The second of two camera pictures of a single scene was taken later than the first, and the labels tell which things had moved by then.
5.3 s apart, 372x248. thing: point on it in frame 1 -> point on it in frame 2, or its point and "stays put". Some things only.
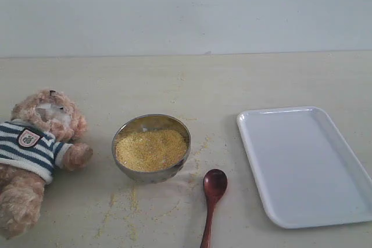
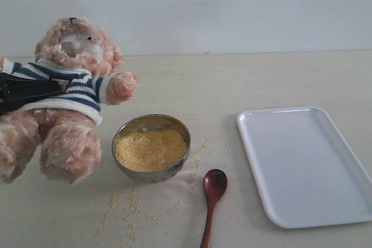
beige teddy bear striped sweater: [43, 134] -> [72, 48]
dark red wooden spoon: [215, 182] stays put
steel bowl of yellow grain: [151, 148] stays put
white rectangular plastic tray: [306, 172] stays put
